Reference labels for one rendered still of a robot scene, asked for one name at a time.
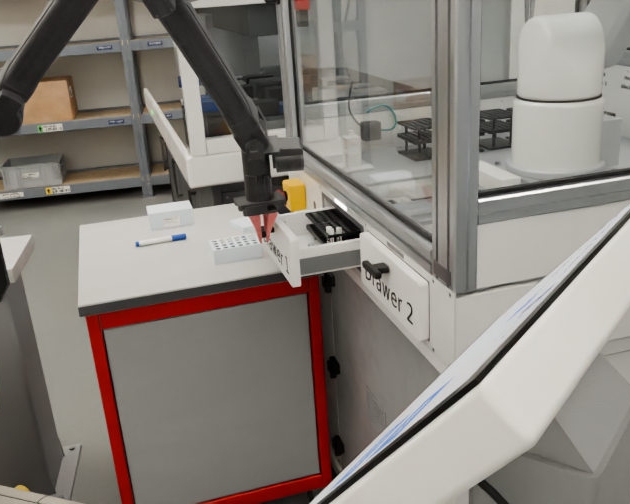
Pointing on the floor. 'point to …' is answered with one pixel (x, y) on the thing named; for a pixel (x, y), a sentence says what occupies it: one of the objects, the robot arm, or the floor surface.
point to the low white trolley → (204, 365)
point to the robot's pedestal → (21, 395)
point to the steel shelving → (74, 183)
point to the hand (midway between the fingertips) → (263, 238)
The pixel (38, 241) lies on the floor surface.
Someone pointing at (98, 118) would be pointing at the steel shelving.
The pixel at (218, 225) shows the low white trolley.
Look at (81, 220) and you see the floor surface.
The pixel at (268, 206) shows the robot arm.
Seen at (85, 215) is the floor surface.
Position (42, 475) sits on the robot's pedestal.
